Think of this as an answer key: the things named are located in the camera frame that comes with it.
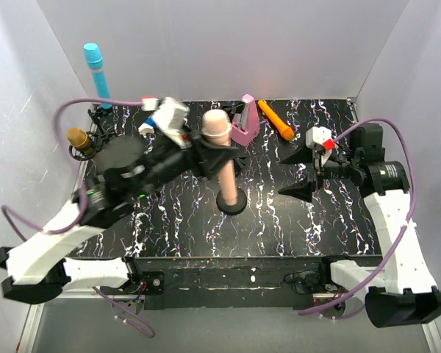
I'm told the orange microphone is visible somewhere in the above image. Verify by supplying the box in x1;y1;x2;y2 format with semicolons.
258;100;295;141

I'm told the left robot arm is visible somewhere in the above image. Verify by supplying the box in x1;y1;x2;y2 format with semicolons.
0;130;240;304

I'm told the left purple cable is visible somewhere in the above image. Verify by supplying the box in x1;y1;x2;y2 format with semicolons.
1;96;159;339

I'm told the beige microphone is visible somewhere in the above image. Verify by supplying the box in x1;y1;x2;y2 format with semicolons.
202;109;238;206

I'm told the white blue small microphone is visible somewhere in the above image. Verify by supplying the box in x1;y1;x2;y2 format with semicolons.
138;117;157;136

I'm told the pink microphone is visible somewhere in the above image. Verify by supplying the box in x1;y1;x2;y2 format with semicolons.
231;94;259;147

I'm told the round base shock-mount stand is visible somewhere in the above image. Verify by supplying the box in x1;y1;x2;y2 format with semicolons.
220;102;245;116

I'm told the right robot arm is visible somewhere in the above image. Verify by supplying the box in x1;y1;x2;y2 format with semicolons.
279;120;441;328

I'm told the black tripod stand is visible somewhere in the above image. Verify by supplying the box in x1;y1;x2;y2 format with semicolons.
87;104;117;143
68;132;107;162

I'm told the gold microphone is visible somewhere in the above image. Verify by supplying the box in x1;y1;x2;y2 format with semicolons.
67;127;96;156

